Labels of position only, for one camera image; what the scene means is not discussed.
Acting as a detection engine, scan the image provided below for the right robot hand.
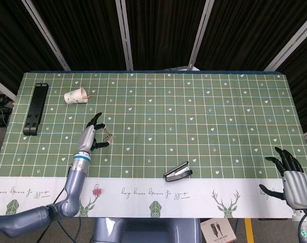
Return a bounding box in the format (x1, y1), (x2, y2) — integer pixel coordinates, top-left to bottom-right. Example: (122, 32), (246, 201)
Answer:
(259, 146), (307, 210)

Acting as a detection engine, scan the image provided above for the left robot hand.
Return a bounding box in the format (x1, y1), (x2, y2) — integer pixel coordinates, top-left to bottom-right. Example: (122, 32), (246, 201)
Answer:
(76, 112), (110, 156)

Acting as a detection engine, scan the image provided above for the small clip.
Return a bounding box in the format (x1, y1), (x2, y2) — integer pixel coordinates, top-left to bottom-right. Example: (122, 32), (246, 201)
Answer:
(104, 125), (115, 145)

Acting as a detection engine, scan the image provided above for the white paper cup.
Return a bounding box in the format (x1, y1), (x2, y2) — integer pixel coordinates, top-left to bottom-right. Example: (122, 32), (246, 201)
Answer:
(64, 88), (89, 105)

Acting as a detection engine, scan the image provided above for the black folding stand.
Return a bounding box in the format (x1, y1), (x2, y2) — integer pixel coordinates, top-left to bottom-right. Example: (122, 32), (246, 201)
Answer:
(23, 83), (50, 136)

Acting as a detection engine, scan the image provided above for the black device box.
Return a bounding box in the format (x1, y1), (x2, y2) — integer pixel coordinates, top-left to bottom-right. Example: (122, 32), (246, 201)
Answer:
(0, 106), (12, 127)

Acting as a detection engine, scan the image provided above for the dark screen panel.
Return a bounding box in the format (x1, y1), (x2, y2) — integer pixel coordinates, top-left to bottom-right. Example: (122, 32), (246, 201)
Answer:
(31, 0), (128, 71)
(0, 0), (65, 87)
(196, 0), (307, 71)
(277, 37), (307, 135)
(122, 0), (207, 71)

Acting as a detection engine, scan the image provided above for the black stapler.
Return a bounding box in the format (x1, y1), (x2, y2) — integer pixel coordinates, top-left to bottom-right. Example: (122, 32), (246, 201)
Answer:
(163, 160), (194, 183)

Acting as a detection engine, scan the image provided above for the grey robot torso base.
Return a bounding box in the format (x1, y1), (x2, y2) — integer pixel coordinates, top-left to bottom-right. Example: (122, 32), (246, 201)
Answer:
(92, 217), (202, 243)

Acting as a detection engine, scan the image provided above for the green grid tablecloth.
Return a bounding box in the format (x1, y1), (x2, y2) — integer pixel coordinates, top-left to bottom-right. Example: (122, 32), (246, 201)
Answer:
(0, 70), (307, 220)

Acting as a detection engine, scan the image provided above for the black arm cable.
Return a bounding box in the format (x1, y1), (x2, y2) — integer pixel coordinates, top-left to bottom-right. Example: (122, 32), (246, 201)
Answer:
(52, 164), (73, 206)

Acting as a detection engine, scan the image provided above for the white cable product box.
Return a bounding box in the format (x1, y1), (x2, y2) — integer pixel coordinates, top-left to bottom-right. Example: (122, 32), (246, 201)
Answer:
(200, 219), (237, 243)

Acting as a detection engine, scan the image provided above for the white screen frame post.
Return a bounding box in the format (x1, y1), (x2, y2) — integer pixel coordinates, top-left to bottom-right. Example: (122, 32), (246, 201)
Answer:
(188, 0), (214, 71)
(0, 74), (17, 99)
(23, 0), (71, 71)
(114, 0), (134, 71)
(263, 24), (307, 73)

